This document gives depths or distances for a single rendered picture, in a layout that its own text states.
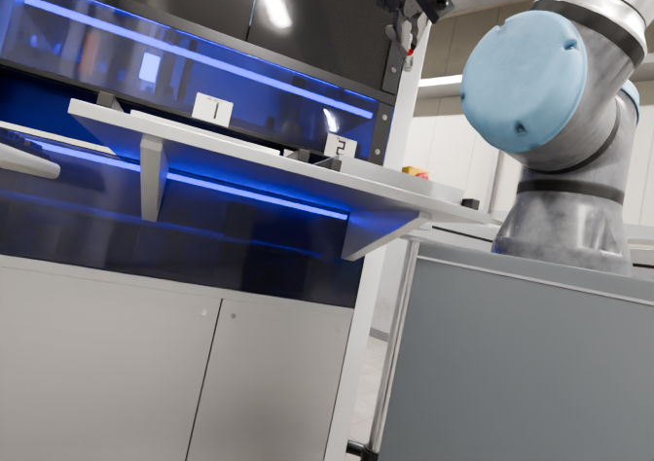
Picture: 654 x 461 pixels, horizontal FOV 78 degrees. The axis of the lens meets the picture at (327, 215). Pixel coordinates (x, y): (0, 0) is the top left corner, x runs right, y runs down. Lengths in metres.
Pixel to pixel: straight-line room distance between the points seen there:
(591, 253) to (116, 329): 0.92
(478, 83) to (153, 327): 0.86
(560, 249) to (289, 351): 0.77
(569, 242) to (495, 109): 0.17
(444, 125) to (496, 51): 3.48
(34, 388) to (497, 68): 1.04
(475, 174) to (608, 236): 3.14
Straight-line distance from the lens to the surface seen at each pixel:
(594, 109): 0.46
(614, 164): 0.56
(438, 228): 1.37
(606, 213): 0.54
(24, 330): 1.08
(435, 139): 3.90
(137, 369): 1.07
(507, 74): 0.43
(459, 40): 4.26
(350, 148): 1.11
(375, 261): 1.14
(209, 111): 1.04
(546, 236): 0.51
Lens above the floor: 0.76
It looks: 4 degrees up
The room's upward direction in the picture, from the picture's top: 12 degrees clockwise
